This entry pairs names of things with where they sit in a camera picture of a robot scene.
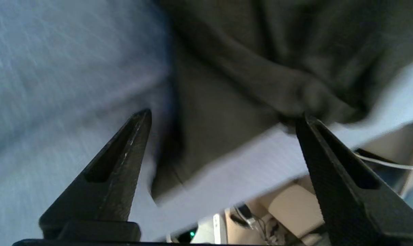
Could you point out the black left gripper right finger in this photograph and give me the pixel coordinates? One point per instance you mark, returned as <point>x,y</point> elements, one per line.
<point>356,205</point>

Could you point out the blue bed sheet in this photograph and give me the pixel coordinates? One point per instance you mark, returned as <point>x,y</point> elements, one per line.
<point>56,85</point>

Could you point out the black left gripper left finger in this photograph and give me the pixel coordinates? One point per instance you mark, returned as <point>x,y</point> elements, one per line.
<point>104,194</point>

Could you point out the black moon print t-shirt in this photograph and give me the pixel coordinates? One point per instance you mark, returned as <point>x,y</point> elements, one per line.
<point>261,68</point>

